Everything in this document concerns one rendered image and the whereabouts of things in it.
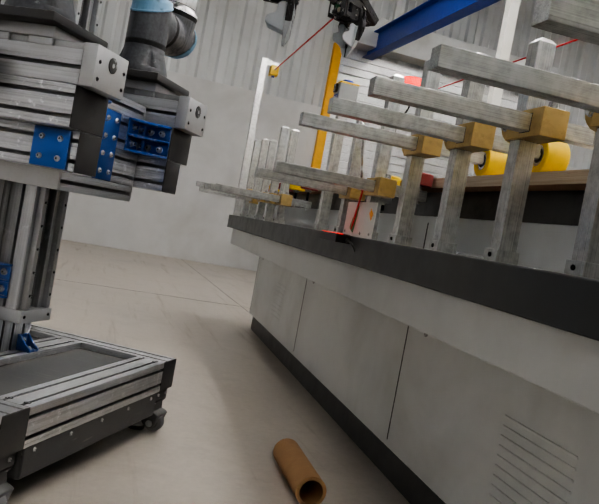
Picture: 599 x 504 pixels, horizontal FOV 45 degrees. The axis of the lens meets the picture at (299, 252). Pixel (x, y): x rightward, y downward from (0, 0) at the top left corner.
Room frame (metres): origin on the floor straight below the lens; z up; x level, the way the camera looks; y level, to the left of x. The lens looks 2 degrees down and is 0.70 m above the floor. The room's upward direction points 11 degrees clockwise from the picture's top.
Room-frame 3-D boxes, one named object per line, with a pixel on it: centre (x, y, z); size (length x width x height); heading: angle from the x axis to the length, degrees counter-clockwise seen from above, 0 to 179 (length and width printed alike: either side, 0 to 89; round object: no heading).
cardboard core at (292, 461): (1.95, -0.11, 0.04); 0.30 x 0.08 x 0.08; 14
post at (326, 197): (2.52, -0.06, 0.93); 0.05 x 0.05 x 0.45; 14
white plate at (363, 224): (2.05, -0.15, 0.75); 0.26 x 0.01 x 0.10; 14
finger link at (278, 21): (1.58, 0.14, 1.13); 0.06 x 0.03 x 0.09; 89
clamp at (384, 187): (2.00, -0.19, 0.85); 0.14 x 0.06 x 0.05; 14
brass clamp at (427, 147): (1.76, -0.25, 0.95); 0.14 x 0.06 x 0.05; 14
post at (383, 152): (2.02, -0.18, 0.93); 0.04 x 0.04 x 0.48; 14
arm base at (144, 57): (2.08, 0.54, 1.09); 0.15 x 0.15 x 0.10
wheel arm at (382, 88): (1.24, -0.31, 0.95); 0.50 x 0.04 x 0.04; 104
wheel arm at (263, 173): (2.20, -0.04, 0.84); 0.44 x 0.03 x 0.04; 104
